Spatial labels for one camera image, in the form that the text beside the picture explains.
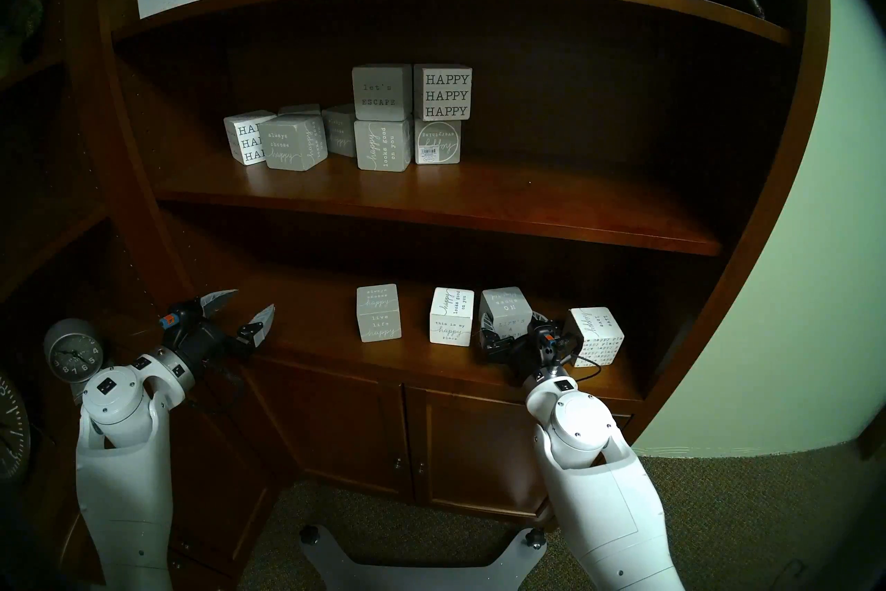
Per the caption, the small grey alarm clock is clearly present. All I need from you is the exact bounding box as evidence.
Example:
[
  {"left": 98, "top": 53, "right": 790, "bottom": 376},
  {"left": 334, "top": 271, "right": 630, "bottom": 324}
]
[{"left": 43, "top": 317, "right": 112, "bottom": 408}]

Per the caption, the white cube with barcode label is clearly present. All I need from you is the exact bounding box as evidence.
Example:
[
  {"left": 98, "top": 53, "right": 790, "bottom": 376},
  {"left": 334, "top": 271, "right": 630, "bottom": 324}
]
[{"left": 413, "top": 118, "right": 462, "bottom": 166}]

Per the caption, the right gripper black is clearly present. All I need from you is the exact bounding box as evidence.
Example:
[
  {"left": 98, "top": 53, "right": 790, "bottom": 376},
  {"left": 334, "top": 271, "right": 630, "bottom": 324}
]
[{"left": 480, "top": 311, "right": 579, "bottom": 385}]

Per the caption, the green artificial plant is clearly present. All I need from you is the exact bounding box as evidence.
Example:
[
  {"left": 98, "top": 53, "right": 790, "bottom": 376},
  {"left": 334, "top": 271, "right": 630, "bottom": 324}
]
[{"left": 0, "top": 0, "right": 46, "bottom": 45}]

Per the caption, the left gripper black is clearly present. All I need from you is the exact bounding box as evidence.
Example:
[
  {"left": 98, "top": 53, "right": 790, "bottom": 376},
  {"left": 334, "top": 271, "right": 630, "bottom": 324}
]
[{"left": 159, "top": 289, "right": 277, "bottom": 379}]

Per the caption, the grey cube let's escape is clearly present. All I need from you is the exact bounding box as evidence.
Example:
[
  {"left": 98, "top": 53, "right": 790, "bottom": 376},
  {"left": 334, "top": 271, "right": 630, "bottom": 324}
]
[{"left": 351, "top": 64, "right": 415, "bottom": 122}]

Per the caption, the brown wooden cabinet door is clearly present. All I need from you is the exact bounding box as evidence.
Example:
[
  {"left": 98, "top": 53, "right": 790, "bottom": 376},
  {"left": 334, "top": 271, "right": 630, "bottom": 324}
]
[
  {"left": 413, "top": 385, "right": 635, "bottom": 522},
  {"left": 259, "top": 353, "right": 417, "bottom": 502}
]

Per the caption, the grey cube always choose happy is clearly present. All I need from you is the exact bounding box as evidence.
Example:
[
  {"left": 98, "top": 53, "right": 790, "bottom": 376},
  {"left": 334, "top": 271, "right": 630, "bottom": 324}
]
[{"left": 264, "top": 113, "right": 329, "bottom": 172}]

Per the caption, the brown wooden arched bookcase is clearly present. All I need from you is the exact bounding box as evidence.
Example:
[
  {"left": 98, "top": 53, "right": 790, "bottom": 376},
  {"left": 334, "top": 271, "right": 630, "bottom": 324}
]
[{"left": 0, "top": 0, "right": 833, "bottom": 591}]

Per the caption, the white HAPPY print cube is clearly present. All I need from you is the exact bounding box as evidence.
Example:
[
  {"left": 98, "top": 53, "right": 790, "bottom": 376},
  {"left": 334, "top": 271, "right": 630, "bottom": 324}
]
[
  {"left": 413, "top": 64, "right": 473, "bottom": 122},
  {"left": 222, "top": 109, "right": 278, "bottom": 167}
]

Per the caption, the grey cube happy looks good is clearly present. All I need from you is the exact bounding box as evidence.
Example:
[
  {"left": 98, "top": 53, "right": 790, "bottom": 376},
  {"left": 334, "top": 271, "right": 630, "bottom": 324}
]
[{"left": 353, "top": 118, "right": 415, "bottom": 172}]

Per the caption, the grey cube faint script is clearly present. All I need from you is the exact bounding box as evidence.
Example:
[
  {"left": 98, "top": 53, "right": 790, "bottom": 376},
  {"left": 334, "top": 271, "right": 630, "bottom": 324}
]
[{"left": 321, "top": 103, "right": 358, "bottom": 158}]

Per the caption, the large round wall clock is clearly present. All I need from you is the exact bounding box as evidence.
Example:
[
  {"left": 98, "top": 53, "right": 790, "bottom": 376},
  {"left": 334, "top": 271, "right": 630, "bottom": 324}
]
[{"left": 0, "top": 371, "right": 33, "bottom": 484}]

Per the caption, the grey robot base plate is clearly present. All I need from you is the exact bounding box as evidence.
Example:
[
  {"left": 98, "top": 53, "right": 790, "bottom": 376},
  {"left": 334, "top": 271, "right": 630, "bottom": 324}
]
[{"left": 298, "top": 523, "right": 548, "bottom": 591}]

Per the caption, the grey cube life's a beach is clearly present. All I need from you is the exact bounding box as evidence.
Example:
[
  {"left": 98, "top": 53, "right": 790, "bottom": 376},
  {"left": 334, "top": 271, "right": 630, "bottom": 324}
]
[{"left": 478, "top": 286, "right": 534, "bottom": 340}]

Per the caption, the white cube happy place print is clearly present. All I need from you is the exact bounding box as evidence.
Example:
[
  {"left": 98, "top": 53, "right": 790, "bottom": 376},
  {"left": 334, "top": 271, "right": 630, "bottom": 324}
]
[{"left": 566, "top": 306, "right": 626, "bottom": 368}]

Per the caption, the white cube my happy place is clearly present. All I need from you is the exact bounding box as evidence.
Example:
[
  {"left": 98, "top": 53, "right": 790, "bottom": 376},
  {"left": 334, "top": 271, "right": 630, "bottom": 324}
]
[{"left": 428, "top": 286, "right": 476, "bottom": 347}]

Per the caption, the grey cube live life happy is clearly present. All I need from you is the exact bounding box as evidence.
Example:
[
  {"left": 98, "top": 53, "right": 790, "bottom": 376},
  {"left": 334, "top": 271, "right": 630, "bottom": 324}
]
[{"left": 356, "top": 283, "right": 403, "bottom": 344}]

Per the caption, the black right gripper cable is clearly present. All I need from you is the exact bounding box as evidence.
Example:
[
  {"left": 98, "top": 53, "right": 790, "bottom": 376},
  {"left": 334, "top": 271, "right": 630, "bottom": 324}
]
[{"left": 554, "top": 347, "right": 603, "bottom": 385}]

